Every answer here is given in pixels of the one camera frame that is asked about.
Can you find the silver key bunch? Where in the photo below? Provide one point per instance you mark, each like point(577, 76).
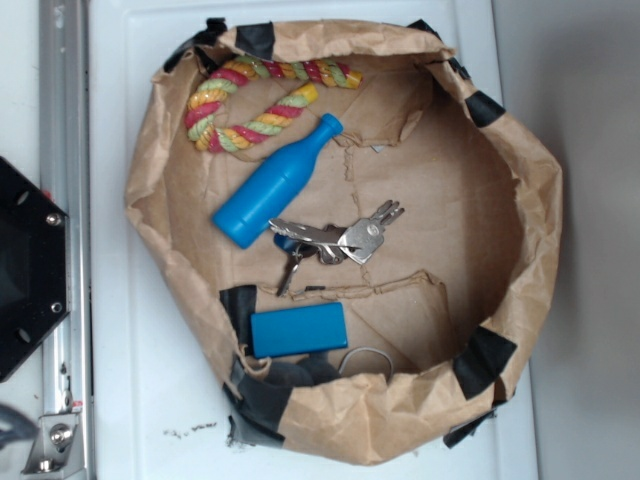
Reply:
point(332, 244)

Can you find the brown paper bag bin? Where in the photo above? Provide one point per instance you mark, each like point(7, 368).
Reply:
point(445, 314)

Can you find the blue plastic bottle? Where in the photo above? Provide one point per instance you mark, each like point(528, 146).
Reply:
point(273, 185)

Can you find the blue rectangular block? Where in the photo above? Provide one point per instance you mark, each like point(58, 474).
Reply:
point(299, 330)

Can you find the multicoloured rope toy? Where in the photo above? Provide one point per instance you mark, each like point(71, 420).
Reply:
point(203, 105)

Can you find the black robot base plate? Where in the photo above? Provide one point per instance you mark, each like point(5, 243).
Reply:
point(34, 293)

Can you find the aluminium rail frame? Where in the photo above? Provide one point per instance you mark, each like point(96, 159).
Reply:
point(64, 173)

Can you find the silver corner bracket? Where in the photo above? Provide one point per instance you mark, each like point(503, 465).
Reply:
point(57, 451)

